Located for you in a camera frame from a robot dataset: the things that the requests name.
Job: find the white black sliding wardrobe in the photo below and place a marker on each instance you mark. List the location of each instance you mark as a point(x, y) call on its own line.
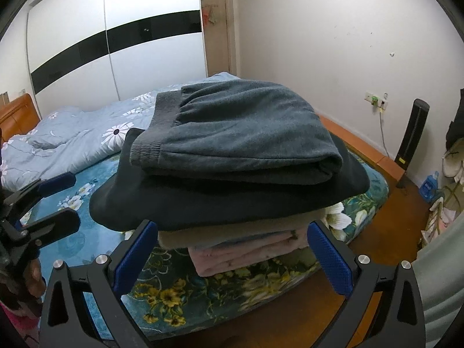
point(90, 53)

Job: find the dark folded garment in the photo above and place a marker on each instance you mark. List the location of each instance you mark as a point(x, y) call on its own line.
point(131, 196)

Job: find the orange wooden headboard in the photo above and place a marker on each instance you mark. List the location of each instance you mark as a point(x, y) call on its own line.
point(18, 117)

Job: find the light blue floral quilt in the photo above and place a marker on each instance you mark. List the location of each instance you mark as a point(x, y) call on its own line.
point(71, 140)

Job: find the beige folded garment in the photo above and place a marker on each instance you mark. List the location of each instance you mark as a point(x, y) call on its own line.
point(208, 236)

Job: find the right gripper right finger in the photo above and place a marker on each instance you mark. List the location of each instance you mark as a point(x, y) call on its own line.
point(398, 320)

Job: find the grey knit sweater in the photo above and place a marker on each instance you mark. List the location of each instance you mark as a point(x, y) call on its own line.
point(253, 131)

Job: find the teal floral plush blanket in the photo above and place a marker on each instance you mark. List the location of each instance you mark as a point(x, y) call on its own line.
point(169, 298)

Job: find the light green cloth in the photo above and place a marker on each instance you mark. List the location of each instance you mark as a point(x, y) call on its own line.
point(439, 272)

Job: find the left hand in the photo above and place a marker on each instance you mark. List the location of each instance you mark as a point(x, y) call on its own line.
point(30, 278)

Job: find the blue detergent bottle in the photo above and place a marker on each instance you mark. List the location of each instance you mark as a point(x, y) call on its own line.
point(429, 187)

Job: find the white wall power socket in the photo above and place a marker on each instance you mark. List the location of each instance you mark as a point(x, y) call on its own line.
point(377, 101)

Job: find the black tower fan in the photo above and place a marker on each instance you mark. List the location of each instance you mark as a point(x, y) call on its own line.
point(412, 136)

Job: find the wooden room door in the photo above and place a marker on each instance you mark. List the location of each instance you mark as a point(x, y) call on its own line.
point(216, 35)

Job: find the wooden bed frame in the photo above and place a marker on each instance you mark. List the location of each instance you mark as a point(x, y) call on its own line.
point(380, 162)

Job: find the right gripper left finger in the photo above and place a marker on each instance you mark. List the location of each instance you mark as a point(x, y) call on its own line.
point(66, 319)

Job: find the pink cloth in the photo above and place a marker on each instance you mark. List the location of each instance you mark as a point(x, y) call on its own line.
point(223, 258)

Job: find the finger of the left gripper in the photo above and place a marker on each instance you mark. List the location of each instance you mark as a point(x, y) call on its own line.
point(40, 190)
point(53, 228)

